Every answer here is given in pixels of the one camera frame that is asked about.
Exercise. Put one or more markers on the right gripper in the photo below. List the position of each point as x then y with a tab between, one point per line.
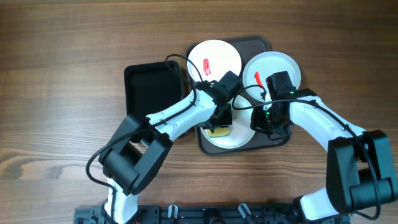
257	123

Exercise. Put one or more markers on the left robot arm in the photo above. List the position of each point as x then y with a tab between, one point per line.
136	151

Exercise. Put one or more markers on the white plate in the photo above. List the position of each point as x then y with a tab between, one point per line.
240	132
213	59

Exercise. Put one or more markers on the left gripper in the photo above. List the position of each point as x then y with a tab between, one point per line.
226	121

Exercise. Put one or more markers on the black plastic bin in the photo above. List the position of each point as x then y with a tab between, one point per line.
151	88

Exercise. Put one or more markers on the dark brown serving tray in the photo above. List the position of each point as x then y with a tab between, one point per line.
247	47

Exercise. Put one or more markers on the yellow green sponge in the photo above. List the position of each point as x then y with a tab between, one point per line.
218	132

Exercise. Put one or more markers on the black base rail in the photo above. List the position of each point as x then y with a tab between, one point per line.
262	214

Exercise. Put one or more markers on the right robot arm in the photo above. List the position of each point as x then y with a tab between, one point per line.
360	173

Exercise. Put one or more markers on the light grey plate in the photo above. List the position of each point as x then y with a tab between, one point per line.
264	65

